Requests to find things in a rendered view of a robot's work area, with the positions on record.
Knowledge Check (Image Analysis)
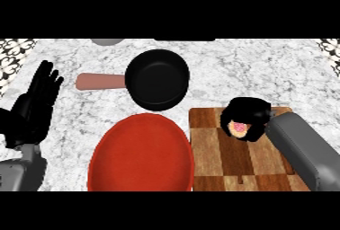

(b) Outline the black pan with wooden handle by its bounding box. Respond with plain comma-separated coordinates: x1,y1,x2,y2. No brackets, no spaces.
74,49,191,112

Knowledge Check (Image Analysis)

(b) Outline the wooden checkered cutting board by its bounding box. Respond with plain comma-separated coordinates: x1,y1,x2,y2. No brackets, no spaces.
189,106,312,192

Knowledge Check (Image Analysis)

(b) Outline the grey round object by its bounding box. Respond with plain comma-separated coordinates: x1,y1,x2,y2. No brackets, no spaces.
90,39,126,47

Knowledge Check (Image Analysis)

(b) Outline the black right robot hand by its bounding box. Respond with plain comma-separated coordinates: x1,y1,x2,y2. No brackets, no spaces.
219,96,272,143

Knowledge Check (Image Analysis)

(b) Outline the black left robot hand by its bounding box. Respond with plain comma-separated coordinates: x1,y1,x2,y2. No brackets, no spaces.
0,59,65,150

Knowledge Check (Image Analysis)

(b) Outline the pink frosted cupcake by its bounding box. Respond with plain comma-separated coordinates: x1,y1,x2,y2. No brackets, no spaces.
228,119,253,139

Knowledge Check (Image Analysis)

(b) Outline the red round plate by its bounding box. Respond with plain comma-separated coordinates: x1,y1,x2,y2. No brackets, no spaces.
86,112,195,192

